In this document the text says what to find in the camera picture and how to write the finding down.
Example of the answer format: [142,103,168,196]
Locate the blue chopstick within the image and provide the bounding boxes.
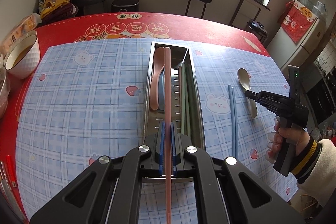
[231,87,239,159]
[228,85,234,157]

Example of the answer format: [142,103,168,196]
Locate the beige spoon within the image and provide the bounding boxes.
[238,68,257,118]

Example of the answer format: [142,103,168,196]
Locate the pink chopstick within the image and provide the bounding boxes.
[164,47,172,224]

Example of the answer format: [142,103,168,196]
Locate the pink spoon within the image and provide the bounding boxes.
[149,47,165,110]

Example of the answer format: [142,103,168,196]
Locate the cream sleeve forearm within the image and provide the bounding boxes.
[290,138,335,207]

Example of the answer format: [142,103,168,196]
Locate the person's right hand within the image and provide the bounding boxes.
[265,117,310,164]

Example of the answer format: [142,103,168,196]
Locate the white refrigerator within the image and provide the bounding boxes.
[266,16,328,72]

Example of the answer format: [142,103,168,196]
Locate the steel utensil tray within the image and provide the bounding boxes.
[142,42,205,181]

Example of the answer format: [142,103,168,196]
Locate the blue plaid bear mat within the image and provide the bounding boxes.
[15,39,298,218]

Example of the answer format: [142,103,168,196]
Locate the black side chair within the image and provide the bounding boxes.
[245,19,268,43]

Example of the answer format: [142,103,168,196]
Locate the green chopstick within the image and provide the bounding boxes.
[180,63,187,135]

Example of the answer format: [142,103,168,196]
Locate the white textured bowl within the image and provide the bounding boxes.
[5,30,41,79]

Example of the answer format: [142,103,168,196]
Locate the red festive table mat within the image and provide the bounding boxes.
[1,12,268,219]

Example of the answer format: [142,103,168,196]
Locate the snack packet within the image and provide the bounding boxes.
[1,13,42,55]

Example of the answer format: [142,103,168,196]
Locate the black round bin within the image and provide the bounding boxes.
[110,0,139,12]

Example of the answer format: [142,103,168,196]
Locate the yellow and maroon clothes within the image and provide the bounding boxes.
[38,0,78,24]

